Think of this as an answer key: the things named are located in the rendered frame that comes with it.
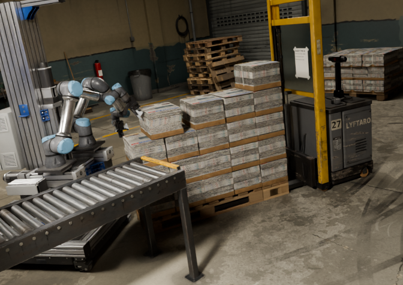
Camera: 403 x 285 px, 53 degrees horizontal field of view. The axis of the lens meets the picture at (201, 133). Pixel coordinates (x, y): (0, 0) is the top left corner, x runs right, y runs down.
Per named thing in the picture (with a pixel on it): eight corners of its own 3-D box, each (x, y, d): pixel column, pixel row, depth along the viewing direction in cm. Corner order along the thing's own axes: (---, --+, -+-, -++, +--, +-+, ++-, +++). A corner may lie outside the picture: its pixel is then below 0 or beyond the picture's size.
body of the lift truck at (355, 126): (291, 168, 460) (286, 99, 439) (331, 158, 478) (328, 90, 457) (332, 188, 397) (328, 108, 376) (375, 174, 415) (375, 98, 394)
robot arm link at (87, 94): (48, 95, 305) (100, 105, 344) (57, 95, 298) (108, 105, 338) (51, 80, 305) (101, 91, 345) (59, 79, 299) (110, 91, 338)
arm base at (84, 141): (75, 147, 348) (73, 137, 345) (84, 142, 362) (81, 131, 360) (91, 147, 344) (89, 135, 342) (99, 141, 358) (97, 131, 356)
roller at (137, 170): (128, 167, 297) (124, 162, 294) (167, 180, 262) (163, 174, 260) (123, 172, 295) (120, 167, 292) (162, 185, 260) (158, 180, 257)
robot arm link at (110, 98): (104, 105, 334) (112, 97, 340) (113, 105, 327) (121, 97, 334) (99, 98, 329) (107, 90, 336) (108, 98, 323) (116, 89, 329)
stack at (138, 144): (137, 219, 386) (121, 135, 364) (245, 188, 424) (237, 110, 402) (146, 236, 351) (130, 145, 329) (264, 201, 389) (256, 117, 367)
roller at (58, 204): (50, 198, 260) (48, 191, 259) (83, 218, 225) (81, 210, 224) (42, 201, 257) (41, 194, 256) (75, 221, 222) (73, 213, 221)
